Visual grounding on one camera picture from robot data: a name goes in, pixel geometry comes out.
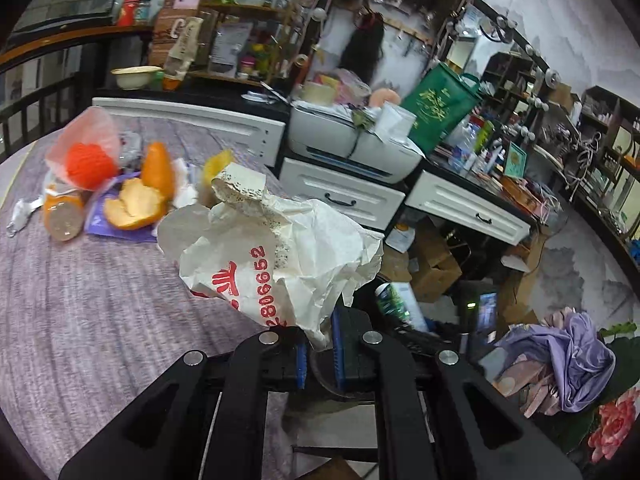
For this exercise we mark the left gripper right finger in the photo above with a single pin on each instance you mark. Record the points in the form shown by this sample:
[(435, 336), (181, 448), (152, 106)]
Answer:
[(436, 416)]

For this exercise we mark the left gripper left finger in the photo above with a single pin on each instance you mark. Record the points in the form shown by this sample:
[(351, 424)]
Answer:
[(203, 418)]

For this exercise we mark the white paper bag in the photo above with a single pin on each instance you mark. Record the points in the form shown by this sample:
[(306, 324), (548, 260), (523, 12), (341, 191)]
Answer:
[(280, 262)]

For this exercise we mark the orange peel piece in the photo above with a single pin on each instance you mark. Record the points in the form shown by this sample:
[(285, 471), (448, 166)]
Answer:
[(136, 206)]

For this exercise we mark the yellow foam fruit net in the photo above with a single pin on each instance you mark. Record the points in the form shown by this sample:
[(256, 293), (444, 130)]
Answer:
[(214, 165)]

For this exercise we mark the orange foam fruit net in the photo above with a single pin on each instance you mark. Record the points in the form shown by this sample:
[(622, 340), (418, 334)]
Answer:
[(88, 166)]

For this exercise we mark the white face mask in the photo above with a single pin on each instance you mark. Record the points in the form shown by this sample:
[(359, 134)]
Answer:
[(22, 211)]

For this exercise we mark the green snack wrapper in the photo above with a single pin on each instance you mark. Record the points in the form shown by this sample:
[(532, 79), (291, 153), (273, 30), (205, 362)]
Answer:
[(397, 299)]

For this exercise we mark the purple cloth pile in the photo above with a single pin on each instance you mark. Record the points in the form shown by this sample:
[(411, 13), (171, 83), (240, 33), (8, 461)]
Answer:
[(558, 365)]

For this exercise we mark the cardboard box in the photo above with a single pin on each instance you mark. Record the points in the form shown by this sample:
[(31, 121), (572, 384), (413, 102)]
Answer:
[(433, 268)]

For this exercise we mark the purple striped tablecloth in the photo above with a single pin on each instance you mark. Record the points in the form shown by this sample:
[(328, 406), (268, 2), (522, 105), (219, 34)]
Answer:
[(86, 325)]

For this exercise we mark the white drawer cabinet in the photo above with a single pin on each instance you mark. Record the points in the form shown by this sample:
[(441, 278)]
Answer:
[(372, 205)]

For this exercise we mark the white desk drawer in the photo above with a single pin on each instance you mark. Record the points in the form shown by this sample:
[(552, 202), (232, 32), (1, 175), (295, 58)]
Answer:
[(443, 199)]

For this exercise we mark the orange juice bottle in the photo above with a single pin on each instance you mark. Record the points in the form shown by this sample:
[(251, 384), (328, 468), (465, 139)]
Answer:
[(63, 212)]

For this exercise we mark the water bottle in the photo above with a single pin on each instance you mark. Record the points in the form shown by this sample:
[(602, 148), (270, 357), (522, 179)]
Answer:
[(462, 142)]

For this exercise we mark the white low cabinet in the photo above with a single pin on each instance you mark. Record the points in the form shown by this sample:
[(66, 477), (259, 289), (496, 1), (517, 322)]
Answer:
[(260, 136)]

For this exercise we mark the white printer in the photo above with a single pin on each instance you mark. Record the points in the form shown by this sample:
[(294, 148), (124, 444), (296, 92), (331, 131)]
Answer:
[(328, 134)]

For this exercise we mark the green tote bag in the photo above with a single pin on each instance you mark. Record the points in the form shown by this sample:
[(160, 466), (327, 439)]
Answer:
[(441, 100)]

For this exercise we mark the cream bowl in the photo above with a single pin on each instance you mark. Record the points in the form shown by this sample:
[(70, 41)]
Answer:
[(135, 77)]

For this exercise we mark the wooden shelf rack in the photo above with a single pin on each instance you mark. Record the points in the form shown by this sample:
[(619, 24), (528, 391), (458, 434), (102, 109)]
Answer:
[(249, 41)]

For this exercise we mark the red tin can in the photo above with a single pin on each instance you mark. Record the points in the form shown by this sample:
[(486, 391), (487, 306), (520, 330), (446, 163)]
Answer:
[(127, 13)]

